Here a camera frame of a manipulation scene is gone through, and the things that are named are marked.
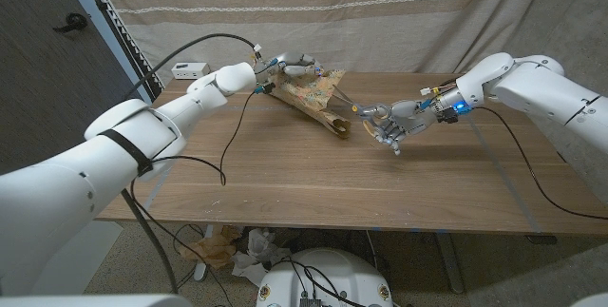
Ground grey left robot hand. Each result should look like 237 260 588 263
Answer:
254 51 325 95

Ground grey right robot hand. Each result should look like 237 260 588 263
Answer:
358 88 460 156

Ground floral tan wrapping paper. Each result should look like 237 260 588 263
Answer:
271 67 352 140

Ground grey yellow handled scissors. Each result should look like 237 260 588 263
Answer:
332 84 381 140

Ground crumpled white paper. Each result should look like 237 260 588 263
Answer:
231 228 294 288

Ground crumpled brown paper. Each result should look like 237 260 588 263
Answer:
179 225 243 270

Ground beige striped cloth backdrop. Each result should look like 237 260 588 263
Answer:
87 0 555 87

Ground white power strip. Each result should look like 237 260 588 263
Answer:
171 62 212 81

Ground grey table leg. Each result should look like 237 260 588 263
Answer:
434 233 466 295

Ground black zigzag edge trim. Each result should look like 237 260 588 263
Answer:
75 0 165 102

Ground white robot torso base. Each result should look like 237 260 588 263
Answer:
255 247 394 307

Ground white table leg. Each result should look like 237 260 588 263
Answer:
193 224 216 283

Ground dark wooden door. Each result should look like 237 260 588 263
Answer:
0 0 149 175

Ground white robot chest edge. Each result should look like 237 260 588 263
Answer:
0 294 194 307

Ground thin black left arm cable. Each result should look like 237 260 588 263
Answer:
130 90 257 307

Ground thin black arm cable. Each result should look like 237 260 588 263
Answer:
474 106 608 221
130 90 257 307

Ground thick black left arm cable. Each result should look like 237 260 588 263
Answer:
121 32 257 295

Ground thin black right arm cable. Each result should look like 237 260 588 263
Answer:
474 106 608 221

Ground black left arm strap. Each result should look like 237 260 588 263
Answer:
97 128 155 178

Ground black torso cables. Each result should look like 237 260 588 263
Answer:
282 259 367 307

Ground black door handle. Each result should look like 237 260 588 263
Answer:
51 12 89 34

